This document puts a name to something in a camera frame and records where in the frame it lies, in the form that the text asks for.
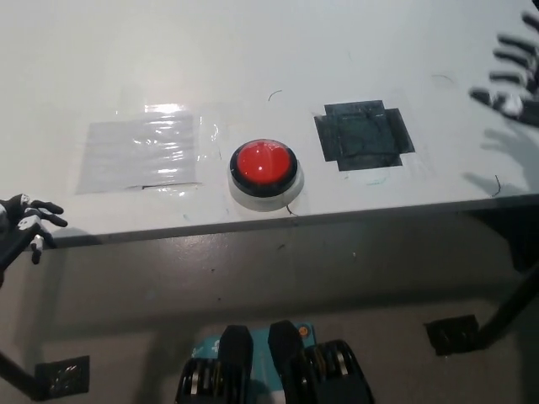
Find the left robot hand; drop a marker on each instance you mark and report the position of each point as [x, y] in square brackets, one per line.
[25, 225]

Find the black robot legs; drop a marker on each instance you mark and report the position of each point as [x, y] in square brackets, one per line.
[275, 366]

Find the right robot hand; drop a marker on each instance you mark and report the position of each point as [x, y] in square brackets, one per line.
[516, 80]

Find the red dome push button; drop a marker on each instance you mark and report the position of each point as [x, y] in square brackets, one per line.
[264, 165]

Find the clear tape patch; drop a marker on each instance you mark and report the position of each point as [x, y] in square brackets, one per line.
[139, 152]

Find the black table leg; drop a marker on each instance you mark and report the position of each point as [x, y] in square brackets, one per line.
[16, 374]
[510, 309]

